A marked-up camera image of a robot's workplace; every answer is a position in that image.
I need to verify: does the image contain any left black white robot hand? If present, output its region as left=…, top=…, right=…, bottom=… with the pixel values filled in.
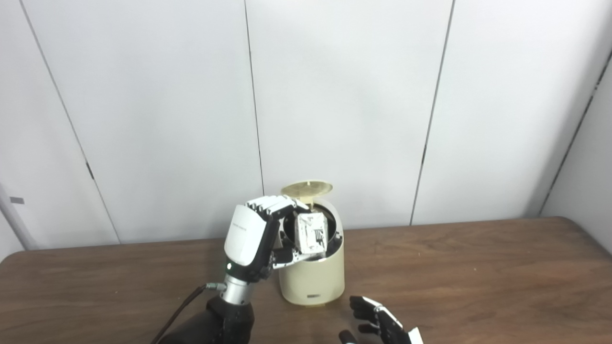
left=224, top=195, right=311, bottom=282

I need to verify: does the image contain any cream round bin lid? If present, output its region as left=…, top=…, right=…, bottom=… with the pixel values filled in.
left=280, top=180, right=334, bottom=204

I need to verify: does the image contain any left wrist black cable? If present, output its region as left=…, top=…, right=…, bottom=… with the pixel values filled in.
left=151, top=283, right=226, bottom=344

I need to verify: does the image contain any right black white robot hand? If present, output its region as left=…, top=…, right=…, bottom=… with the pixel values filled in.
left=339, top=295, right=425, bottom=344

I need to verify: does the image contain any cream-colored bin body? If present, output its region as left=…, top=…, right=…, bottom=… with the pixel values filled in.
left=277, top=198, right=346, bottom=307

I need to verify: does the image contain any white green milk carton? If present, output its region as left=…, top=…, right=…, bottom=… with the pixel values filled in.
left=293, top=213, right=328, bottom=256

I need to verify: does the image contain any white corner post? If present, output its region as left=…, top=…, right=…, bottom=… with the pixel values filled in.
left=0, top=184, right=36, bottom=250

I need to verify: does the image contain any black bin liner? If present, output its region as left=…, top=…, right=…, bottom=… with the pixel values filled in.
left=281, top=213, right=343, bottom=262

